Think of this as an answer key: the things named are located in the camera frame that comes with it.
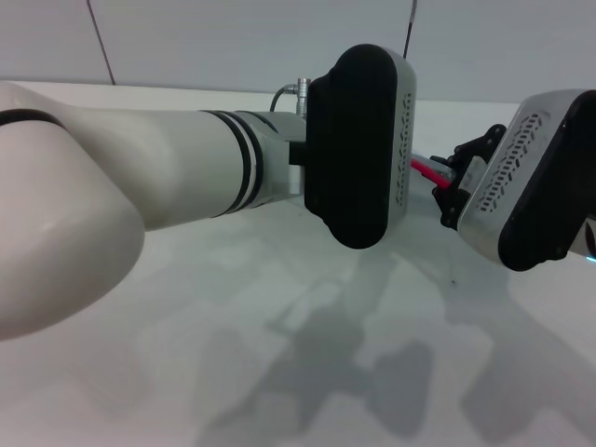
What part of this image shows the silver black left wrist camera box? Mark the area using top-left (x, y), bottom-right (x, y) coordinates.
top-left (302, 44), bottom-right (418, 251)

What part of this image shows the grey cable with metal plug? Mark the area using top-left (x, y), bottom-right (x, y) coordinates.
top-left (271, 79), bottom-right (313, 114)

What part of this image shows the clear document bag red zip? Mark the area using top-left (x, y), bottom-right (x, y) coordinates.
top-left (409, 151), bottom-right (460, 191)

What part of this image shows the silver black wrist camera box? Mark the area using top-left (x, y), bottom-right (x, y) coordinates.
top-left (302, 44), bottom-right (418, 251)
top-left (455, 88), bottom-right (596, 273)

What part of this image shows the silver black right wrist camera box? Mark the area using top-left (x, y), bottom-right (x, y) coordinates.
top-left (455, 88), bottom-right (596, 273)

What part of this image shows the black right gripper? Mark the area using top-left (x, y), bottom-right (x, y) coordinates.
top-left (430, 123), bottom-right (509, 230)

